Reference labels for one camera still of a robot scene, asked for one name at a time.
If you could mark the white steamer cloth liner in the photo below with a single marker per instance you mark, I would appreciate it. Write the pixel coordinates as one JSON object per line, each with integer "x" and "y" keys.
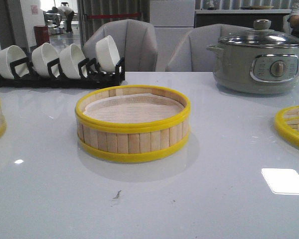
{"x": 136, "y": 108}

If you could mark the grey chair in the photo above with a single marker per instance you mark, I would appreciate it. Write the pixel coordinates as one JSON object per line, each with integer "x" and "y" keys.
{"x": 135, "y": 40}
{"x": 191, "y": 54}

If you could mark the red barrier tape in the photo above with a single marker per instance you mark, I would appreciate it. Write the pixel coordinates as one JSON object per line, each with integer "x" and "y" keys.
{"x": 123, "y": 15}

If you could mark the white bowl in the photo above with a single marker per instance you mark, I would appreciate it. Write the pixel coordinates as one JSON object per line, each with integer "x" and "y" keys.
{"x": 107, "y": 54}
{"x": 8, "y": 55}
{"x": 69, "y": 60}
{"x": 41, "y": 56}

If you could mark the glass pot lid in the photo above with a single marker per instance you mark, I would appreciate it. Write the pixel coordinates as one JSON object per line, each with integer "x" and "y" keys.
{"x": 261, "y": 36}

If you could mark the white cabinet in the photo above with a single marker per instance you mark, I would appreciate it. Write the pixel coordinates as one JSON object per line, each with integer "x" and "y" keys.
{"x": 172, "y": 19}

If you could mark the woven bamboo steamer lid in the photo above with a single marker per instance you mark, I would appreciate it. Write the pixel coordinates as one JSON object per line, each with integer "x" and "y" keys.
{"x": 286, "y": 123}

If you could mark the black bowl rack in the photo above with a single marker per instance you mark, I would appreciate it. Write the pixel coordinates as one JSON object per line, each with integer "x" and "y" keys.
{"x": 90, "y": 75}

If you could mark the right grey chair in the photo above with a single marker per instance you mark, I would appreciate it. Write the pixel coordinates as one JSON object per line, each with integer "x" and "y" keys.
{"x": 191, "y": 54}

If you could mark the background person in white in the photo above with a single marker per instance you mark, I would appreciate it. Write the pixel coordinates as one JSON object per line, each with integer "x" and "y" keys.
{"x": 68, "y": 13}

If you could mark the grey electric cooking pot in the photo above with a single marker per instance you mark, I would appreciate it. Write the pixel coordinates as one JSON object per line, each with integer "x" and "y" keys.
{"x": 254, "y": 69}

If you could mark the red bin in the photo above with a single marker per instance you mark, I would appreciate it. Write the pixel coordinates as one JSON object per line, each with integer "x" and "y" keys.
{"x": 41, "y": 34}

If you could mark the left grey chair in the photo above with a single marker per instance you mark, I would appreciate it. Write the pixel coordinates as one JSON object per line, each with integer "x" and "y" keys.
{"x": 135, "y": 40}

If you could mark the dark counter with shelf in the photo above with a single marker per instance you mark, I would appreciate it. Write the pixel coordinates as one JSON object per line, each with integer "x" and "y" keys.
{"x": 240, "y": 17}

